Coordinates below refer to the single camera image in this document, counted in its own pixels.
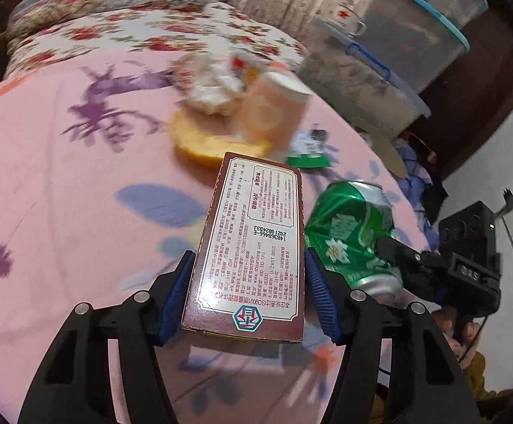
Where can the clear storage bin teal lid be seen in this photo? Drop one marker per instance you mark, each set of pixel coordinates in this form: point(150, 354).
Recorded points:
point(415, 39)

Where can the dark wooden wardrobe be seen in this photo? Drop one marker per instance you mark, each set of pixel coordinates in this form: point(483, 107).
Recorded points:
point(494, 62)

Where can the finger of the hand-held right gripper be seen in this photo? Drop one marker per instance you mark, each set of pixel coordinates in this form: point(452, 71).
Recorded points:
point(399, 249)
point(419, 289)

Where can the brown cardboard box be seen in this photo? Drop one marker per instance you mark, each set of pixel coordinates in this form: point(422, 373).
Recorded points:
point(249, 247)

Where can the white tissue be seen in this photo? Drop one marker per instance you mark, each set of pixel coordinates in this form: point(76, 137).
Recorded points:
point(210, 84)

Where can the person's right hand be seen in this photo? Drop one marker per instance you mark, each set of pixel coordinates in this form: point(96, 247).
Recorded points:
point(459, 333)

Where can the crushed green drink can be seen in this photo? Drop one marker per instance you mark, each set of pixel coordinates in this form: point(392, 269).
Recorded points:
point(349, 229)

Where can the white enamel mug red star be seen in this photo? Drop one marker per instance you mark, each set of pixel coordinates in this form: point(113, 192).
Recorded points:
point(342, 17)

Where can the pink printed blanket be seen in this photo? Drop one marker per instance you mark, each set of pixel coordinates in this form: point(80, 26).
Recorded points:
point(62, 194)

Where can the green snack packet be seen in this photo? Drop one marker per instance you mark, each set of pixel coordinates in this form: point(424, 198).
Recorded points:
point(309, 150)

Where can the white floral bed sheet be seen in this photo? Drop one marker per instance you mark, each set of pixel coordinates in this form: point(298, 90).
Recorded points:
point(150, 31)

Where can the orange paper cup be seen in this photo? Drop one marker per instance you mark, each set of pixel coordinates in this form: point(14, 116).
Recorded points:
point(269, 110)

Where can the pile of blue clothes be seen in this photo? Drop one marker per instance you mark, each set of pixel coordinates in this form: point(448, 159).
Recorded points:
point(419, 176)

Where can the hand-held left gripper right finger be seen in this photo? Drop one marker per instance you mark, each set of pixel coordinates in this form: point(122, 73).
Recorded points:
point(322, 300)

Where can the person's right forearm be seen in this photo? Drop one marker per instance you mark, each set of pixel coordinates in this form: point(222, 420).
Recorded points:
point(481, 380)

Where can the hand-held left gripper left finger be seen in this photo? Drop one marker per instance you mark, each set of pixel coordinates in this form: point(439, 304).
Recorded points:
point(180, 292)

